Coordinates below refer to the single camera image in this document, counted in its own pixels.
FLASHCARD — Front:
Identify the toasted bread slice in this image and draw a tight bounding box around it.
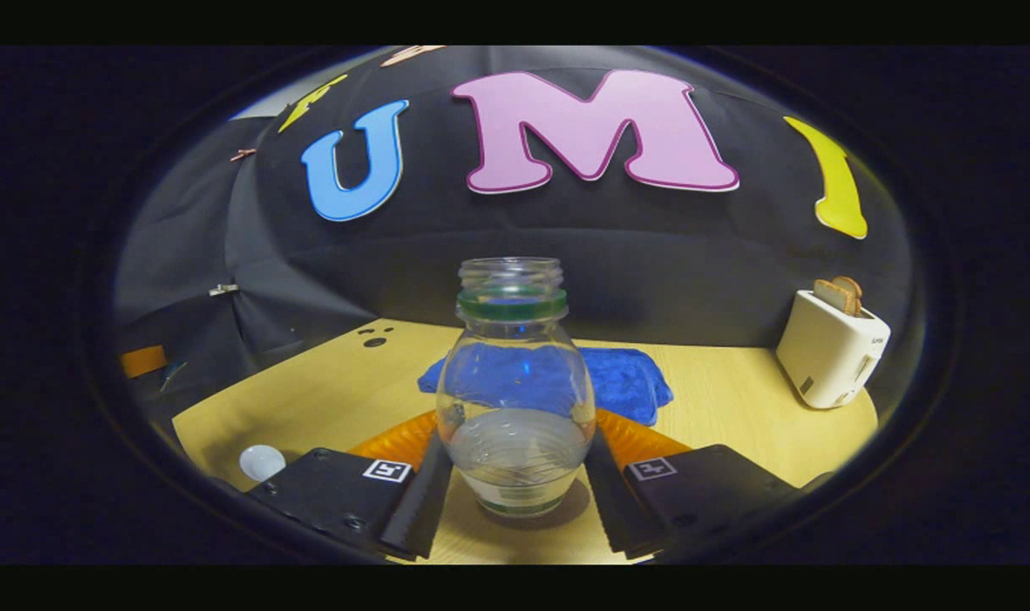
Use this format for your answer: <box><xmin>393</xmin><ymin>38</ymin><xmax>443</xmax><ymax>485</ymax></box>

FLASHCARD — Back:
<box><xmin>814</xmin><ymin>280</ymin><xmax>855</xmax><ymax>315</ymax></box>
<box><xmin>831</xmin><ymin>276</ymin><xmax>864</xmax><ymax>317</ymax></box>

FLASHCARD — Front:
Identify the teal teacup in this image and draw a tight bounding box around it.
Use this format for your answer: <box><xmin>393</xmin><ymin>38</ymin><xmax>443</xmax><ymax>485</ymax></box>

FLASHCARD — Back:
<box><xmin>239</xmin><ymin>444</ymin><xmax>288</xmax><ymax>483</ymax></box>

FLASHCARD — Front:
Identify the clear plastic water bottle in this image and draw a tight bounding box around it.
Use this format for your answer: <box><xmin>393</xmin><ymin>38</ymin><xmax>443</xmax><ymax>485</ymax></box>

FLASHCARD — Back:
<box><xmin>435</xmin><ymin>257</ymin><xmax>598</xmax><ymax>519</ymax></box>

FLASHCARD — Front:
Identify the white toaster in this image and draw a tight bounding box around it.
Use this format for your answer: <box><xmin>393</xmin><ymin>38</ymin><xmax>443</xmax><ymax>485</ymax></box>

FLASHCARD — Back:
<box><xmin>775</xmin><ymin>289</ymin><xmax>892</xmax><ymax>410</ymax></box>

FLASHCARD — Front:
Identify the blue towel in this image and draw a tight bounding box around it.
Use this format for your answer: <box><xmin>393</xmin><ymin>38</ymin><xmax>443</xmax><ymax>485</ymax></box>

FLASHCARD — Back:
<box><xmin>417</xmin><ymin>344</ymin><xmax>675</xmax><ymax>427</ymax></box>

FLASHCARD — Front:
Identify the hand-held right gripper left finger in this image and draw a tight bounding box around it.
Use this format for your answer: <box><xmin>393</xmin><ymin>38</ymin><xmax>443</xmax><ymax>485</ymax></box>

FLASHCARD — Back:
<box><xmin>248</xmin><ymin>410</ymin><xmax>454</xmax><ymax>562</ymax></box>

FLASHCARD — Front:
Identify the black backdrop cloth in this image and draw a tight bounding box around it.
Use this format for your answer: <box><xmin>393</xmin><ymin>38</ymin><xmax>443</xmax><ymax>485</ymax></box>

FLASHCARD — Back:
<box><xmin>115</xmin><ymin>47</ymin><xmax>919</xmax><ymax>442</ymax></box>

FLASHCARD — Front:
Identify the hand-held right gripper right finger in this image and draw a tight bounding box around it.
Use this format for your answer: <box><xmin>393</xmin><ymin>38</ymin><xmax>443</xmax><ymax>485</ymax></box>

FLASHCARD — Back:
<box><xmin>584</xmin><ymin>409</ymin><xmax>801</xmax><ymax>559</ymax></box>

